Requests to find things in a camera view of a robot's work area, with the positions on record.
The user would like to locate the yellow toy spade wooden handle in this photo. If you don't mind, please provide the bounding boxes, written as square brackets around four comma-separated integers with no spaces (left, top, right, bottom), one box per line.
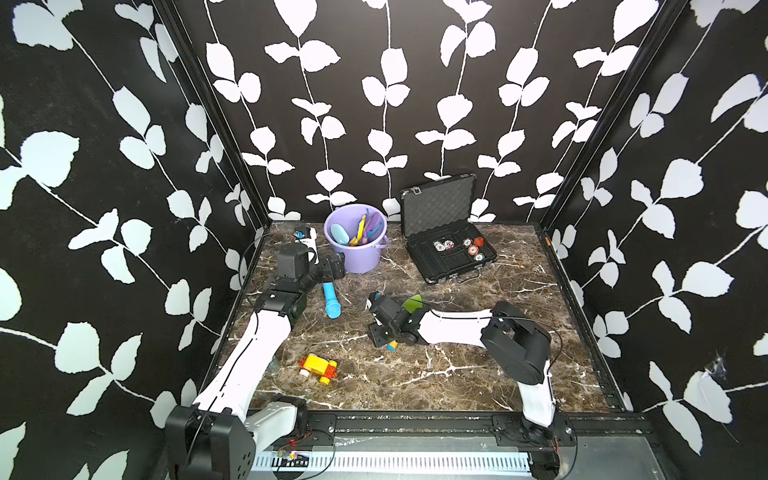
[348,214,367,246]

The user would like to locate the light blue toy shovel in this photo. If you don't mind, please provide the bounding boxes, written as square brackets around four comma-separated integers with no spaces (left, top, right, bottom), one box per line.
[330,223,350,246]

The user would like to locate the green toy trowel wooden handle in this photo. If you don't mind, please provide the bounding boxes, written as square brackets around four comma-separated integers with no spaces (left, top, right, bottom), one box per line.
[387,294,424,352]

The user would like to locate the purple toy scoop pink handle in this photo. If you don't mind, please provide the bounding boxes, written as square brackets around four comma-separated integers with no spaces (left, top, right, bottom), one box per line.
[367,212,383,242]

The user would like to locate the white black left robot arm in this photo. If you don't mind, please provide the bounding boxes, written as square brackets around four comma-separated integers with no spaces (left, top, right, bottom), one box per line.
[164,242,345,479]

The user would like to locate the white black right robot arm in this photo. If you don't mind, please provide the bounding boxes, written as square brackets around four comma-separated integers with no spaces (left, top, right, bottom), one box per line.
[366,292,556,429]

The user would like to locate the purple plastic bucket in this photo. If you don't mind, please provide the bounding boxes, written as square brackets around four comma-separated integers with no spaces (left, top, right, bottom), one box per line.
[323,204,389,274]

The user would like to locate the yellow red toy truck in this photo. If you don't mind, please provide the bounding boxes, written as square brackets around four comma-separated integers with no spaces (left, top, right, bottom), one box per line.
[299,354,338,385]

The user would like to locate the black open foam-lined case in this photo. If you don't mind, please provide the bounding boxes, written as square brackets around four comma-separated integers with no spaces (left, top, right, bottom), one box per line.
[400,173,497,285]

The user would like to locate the red white round parts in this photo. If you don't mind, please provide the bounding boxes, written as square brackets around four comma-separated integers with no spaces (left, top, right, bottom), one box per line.
[433,237,486,262]

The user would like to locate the white perforated strip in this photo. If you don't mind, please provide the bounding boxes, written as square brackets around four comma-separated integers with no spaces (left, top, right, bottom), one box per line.
[251,451,531,477]

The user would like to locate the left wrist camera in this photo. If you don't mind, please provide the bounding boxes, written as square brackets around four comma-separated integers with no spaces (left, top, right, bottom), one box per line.
[293,224,318,264]

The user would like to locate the black front mounting rail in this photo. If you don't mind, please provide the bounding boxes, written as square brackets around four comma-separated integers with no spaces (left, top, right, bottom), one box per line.
[173,409,655,448]

